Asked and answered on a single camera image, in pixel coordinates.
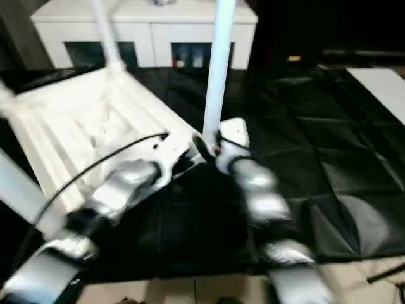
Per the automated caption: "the white plastic table top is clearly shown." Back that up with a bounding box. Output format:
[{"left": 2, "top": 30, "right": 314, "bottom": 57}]
[{"left": 6, "top": 61, "right": 211, "bottom": 224}]

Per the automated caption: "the black plastic cover mat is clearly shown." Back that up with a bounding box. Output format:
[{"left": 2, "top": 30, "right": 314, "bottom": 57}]
[{"left": 0, "top": 65, "right": 405, "bottom": 281}]

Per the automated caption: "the white sideboard with glass doors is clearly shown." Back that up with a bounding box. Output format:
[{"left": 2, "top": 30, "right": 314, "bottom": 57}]
[{"left": 30, "top": 0, "right": 259, "bottom": 70}]

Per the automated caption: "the white flat board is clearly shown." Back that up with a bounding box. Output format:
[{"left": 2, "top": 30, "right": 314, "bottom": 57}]
[{"left": 346, "top": 68, "right": 405, "bottom": 125}]

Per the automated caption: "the grey curtain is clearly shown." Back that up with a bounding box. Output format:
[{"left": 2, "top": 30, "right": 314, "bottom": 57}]
[{"left": 0, "top": 0, "right": 54, "bottom": 71}]

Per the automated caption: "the black tripod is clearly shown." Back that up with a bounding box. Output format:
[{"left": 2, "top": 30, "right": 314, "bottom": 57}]
[{"left": 366, "top": 262, "right": 405, "bottom": 285}]

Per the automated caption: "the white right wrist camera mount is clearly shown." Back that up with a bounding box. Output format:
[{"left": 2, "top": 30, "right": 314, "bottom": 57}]
[{"left": 215, "top": 117, "right": 251, "bottom": 174}]

